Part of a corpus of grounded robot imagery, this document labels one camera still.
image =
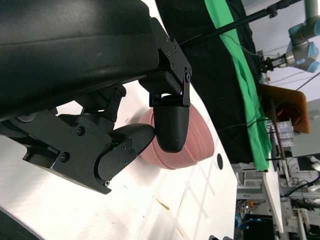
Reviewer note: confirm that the green cloth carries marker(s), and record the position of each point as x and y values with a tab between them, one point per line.
247	82

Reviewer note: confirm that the clear plastic drawer rack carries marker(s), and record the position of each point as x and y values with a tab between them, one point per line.
285	135

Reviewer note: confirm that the black backdrop cloth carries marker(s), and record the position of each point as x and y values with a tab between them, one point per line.
212	75

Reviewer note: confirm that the white background desk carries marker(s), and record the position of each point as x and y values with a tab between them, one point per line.
270	190

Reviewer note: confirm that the black boom pole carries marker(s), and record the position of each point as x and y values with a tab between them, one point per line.
237	22

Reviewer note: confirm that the grey metal cabinet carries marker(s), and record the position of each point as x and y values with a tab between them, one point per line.
310	130

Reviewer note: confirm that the orange brown chair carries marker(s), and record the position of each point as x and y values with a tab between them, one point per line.
287	105

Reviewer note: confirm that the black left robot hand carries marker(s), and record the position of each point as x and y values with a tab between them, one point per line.
75	50

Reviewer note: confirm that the grey blue background robot arm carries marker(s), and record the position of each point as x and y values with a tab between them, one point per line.
300	32

